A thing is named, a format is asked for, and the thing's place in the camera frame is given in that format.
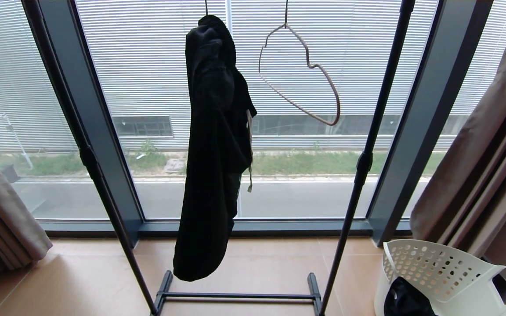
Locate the black shorts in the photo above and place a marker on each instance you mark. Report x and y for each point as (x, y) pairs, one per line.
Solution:
(213, 175)

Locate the pink clothes hanger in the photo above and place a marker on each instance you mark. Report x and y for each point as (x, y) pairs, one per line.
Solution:
(206, 6)
(305, 46)

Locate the black garment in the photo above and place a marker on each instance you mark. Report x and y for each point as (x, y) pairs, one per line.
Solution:
(406, 300)

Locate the black clothes rack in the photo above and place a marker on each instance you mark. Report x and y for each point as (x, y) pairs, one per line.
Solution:
(363, 166)

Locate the white laundry basket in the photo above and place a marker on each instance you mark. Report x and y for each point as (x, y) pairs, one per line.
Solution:
(446, 272)

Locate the window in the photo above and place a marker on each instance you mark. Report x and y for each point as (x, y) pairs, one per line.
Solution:
(95, 109)

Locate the brown curtain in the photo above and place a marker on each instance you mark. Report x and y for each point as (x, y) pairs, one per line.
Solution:
(477, 153)

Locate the beige curtain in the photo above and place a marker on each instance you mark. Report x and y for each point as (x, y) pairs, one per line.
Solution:
(2, 210)

